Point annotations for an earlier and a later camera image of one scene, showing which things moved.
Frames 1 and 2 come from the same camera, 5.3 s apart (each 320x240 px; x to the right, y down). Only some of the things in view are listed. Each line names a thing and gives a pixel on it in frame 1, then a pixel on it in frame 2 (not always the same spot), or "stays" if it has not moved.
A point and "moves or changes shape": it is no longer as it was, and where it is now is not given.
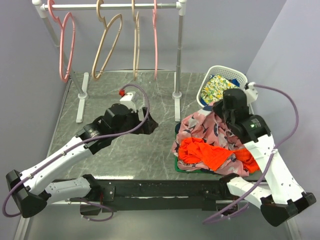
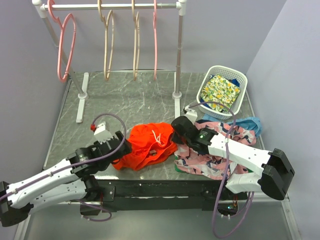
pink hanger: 154,21 stays
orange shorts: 192,150 -> 150,143
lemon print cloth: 213,90 stays
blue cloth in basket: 236,82 stays
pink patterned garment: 207,125 moves or changes shape
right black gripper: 216,108 -> 175,139
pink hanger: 56,20 stays
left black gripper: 148,127 -> 127,150
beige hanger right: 136,19 stays
